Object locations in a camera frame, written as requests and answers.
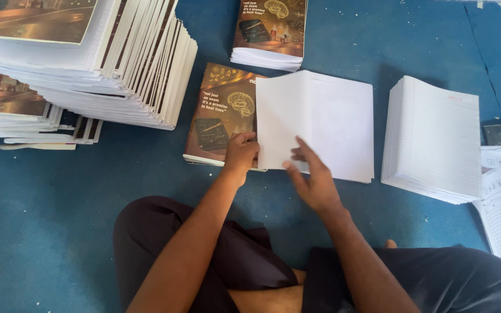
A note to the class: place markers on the person's left hand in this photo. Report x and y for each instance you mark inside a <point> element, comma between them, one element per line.
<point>238,154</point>

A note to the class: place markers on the person's right hand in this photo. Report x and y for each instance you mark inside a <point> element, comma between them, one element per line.
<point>318,184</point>

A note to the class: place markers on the white paper bundle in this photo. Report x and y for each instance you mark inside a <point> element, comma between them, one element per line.
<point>320,117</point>

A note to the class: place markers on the brown brain print notebook cover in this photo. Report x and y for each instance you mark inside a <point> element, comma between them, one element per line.
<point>222,113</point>

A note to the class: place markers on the person's bare leg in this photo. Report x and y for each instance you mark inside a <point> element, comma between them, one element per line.
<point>268,298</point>

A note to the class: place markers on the stack of ruled paper bundles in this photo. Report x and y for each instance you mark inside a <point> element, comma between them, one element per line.
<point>435,139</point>

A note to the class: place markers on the small stack of brown notebooks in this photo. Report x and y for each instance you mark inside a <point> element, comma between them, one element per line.
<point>272,30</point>

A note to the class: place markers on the person's dark shorts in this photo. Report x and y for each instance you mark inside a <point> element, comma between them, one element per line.
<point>429,282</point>

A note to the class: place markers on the tall leaning stack of notebooks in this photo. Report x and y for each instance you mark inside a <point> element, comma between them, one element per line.
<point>102,56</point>

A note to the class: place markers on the low stack of brown notebooks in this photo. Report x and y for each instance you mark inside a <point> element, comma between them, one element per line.
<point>11,108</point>

